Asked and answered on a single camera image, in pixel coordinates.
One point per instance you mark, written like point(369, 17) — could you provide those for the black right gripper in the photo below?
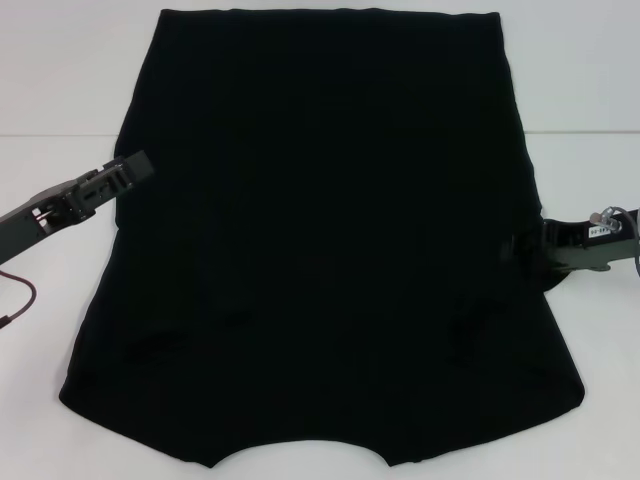
point(580, 250)

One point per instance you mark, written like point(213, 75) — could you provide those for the black t-shirt with white print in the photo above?
point(325, 200)

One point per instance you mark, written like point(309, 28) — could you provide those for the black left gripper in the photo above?
point(50, 212)

